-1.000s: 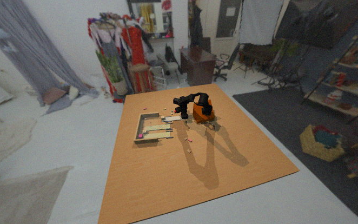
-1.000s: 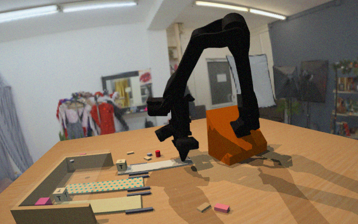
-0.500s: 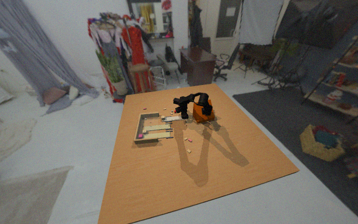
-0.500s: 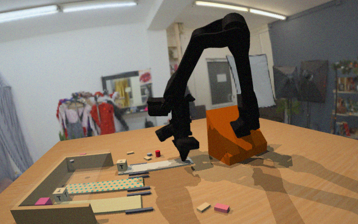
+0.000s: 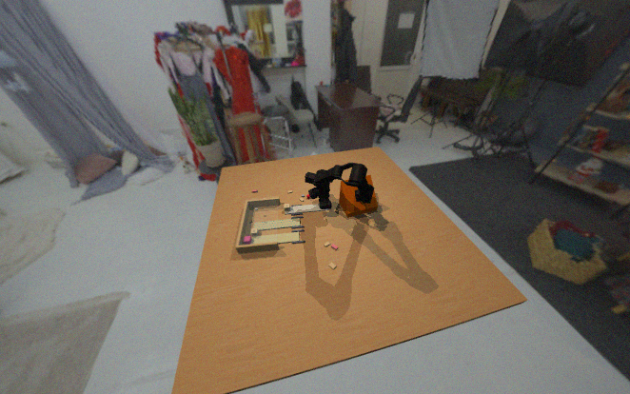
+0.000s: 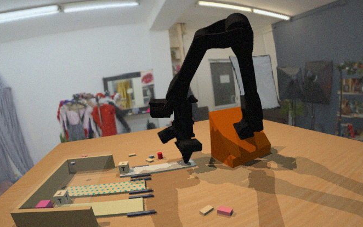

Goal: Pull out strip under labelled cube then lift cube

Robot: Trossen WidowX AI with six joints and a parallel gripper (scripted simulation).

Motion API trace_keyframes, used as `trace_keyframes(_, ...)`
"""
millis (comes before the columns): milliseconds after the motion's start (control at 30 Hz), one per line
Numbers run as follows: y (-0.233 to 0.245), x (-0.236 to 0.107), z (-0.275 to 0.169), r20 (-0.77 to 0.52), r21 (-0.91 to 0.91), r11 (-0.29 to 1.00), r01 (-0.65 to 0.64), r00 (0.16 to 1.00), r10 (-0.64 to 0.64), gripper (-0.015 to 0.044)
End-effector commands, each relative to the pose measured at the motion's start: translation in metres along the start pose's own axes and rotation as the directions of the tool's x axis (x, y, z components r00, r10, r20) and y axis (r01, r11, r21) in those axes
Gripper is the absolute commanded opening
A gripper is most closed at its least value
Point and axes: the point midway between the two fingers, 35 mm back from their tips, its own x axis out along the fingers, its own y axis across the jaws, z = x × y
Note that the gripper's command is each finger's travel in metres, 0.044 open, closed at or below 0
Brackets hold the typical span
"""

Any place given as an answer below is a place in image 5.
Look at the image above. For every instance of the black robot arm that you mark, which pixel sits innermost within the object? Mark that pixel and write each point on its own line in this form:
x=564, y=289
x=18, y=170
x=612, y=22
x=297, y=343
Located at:
x=322, y=178

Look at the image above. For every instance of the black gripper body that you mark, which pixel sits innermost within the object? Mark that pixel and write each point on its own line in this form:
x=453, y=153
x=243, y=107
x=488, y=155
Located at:
x=325, y=203

